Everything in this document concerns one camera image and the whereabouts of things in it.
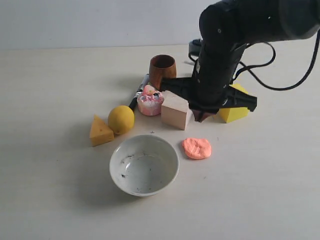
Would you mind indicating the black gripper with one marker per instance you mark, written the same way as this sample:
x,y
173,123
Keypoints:
x,y
204,101

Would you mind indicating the orange putty blob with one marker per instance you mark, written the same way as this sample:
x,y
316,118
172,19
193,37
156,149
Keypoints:
x,y
197,148

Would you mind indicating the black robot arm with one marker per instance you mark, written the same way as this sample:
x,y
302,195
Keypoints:
x,y
227,28

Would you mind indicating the light wooden cube block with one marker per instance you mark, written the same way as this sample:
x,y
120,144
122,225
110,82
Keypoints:
x,y
175,111

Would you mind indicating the yellow cube block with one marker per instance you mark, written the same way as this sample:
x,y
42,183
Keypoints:
x,y
229,115

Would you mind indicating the pink toy cake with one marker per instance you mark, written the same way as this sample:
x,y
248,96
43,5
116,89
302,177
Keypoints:
x,y
150,101

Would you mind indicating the brown wooden cup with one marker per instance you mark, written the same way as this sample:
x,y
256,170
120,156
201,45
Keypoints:
x,y
161,66

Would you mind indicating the black white marker pen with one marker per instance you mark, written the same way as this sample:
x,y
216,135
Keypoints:
x,y
140,89

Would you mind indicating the white ceramic bowl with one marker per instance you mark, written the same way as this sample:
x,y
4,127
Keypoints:
x,y
144,165

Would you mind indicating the yellow lemon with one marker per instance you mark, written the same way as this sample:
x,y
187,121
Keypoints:
x,y
121,119

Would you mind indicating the yellow toy cheese wedge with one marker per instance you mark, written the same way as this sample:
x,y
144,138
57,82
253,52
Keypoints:
x,y
100,133

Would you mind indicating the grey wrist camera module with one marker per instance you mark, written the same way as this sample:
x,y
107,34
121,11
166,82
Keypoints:
x,y
194,47

